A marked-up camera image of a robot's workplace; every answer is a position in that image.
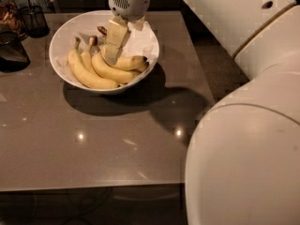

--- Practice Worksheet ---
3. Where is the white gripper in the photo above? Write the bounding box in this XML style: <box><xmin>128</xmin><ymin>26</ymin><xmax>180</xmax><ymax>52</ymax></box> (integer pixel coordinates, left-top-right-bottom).
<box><xmin>102</xmin><ymin>0</ymin><xmax>150</xmax><ymax>66</ymax></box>

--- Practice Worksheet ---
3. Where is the yellow banana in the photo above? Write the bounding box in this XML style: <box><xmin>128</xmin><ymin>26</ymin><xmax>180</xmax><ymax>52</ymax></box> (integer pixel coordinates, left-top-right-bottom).
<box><xmin>67</xmin><ymin>37</ymin><xmax>119</xmax><ymax>89</ymax></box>
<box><xmin>97</xmin><ymin>26</ymin><xmax>148</xmax><ymax>72</ymax></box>
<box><xmin>92</xmin><ymin>52</ymin><xmax>139</xmax><ymax>83</ymax></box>

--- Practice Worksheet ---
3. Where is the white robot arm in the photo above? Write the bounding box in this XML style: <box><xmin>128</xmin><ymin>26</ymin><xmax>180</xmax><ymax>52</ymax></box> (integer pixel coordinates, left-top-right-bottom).
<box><xmin>183</xmin><ymin>0</ymin><xmax>300</xmax><ymax>225</ymax></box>

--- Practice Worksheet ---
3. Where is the white bowl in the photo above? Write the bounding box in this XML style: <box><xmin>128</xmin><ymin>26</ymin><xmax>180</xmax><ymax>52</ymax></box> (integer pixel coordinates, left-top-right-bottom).
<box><xmin>49</xmin><ymin>11</ymin><xmax>159</xmax><ymax>95</ymax></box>

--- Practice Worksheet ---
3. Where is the black mesh pen cup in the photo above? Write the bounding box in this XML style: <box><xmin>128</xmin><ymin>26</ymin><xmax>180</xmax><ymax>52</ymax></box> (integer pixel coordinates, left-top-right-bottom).
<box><xmin>19</xmin><ymin>0</ymin><xmax>50</xmax><ymax>38</ymax></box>

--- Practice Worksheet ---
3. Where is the dark glass container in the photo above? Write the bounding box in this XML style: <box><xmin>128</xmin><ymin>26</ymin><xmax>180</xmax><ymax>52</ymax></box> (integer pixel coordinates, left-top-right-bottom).
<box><xmin>0</xmin><ymin>0</ymin><xmax>27</xmax><ymax>40</ymax></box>

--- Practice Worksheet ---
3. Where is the black dome object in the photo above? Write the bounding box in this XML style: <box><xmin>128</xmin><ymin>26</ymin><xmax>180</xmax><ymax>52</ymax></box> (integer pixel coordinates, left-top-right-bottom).
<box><xmin>0</xmin><ymin>31</ymin><xmax>30</xmax><ymax>72</ymax></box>

